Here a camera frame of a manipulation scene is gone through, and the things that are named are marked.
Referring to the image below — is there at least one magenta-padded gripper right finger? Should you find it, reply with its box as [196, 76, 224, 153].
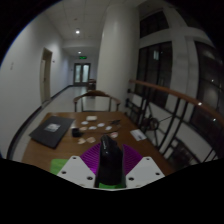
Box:
[121, 143, 166, 189]

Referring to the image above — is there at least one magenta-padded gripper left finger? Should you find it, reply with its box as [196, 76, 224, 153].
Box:
[56, 142, 103, 188]

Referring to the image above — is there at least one black computer mouse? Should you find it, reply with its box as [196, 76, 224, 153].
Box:
[94, 134, 127, 189]

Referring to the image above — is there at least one green mouse pad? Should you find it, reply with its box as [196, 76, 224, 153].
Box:
[49, 158, 126, 190]

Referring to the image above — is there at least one small black box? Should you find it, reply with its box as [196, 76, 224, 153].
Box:
[71, 127, 84, 138]

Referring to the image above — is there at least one black laptop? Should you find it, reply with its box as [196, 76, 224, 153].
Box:
[28, 115, 76, 149]

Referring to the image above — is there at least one wooden armchair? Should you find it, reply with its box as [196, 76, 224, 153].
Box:
[72, 89, 122, 113]

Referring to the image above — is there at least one wooden handrail black railing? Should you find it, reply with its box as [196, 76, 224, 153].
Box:
[124, 78, 224, 168]

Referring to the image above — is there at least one dark wooden hallway chair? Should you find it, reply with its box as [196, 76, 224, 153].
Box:
[87, 78, 97, 92]

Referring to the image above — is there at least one glass double door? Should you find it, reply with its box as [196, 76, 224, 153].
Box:
[73, 62, 92, 84]

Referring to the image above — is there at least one dark tall window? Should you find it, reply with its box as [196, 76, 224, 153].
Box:
[137, 41, 173, 108]

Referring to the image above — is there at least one side doorway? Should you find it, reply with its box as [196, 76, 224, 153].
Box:
[40, 47, 54, 104]

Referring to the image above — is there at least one dark wide window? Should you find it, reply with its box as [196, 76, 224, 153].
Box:
[191, 41, 224, 134]

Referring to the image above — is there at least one dark transom window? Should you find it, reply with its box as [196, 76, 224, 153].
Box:
[139, 10, 170, 39]

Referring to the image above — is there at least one thin black cable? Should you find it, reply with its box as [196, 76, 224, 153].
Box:
[108, 119, 123, 133]

